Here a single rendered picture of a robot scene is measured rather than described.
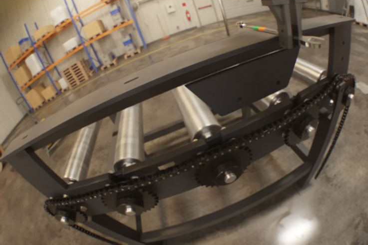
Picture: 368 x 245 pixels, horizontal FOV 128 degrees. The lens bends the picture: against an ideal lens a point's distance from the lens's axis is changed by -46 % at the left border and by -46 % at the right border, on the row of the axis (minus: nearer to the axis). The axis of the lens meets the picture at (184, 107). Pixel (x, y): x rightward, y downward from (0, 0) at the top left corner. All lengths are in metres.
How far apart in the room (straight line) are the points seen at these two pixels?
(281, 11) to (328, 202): 1.34
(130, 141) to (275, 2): 0.58
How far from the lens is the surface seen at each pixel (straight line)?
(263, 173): 1.45
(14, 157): 0.62
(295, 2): 0.32
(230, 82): 0.38
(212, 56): 0.27
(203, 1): 9.89
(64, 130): 0.45
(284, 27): 0.31
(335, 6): 10.67
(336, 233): 1.42
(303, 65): 0.86
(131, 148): 0.59
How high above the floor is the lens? 1.25
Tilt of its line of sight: 32 degrees down
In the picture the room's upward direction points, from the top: 21 degrees counter-clockwise
